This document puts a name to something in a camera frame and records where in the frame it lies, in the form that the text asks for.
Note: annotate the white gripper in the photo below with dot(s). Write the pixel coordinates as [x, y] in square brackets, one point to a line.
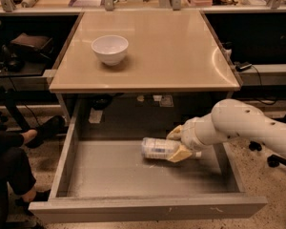
[190, 134]

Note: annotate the blue label plastic bottle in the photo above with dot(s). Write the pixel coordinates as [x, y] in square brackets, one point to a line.
[156, 148]

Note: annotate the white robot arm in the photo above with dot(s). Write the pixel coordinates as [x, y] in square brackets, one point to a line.
[230, 119]

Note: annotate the open grey metal drawer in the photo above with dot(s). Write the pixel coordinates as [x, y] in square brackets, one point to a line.
[102, 176]

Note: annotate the black chair base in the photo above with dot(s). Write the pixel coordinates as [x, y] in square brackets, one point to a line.
[274, 161]

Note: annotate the white ceramic bowl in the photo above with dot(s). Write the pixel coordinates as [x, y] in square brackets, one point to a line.
[110, 49]

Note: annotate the black shoe upper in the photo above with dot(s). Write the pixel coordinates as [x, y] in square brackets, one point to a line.
[49, 129]

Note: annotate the black shoe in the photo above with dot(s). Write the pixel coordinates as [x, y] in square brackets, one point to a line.
[32, 196]
[49, 129]

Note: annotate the black shoe lower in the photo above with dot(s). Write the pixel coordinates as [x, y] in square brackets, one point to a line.
[32, 196]

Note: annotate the dark bag on shelf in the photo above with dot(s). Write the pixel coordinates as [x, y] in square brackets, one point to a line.
[32, 46]

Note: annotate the person's leg in black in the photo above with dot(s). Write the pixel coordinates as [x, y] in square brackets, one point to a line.
[14, 168]

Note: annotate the small black device with cable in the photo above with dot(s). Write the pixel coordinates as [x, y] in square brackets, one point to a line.
[241, 67]

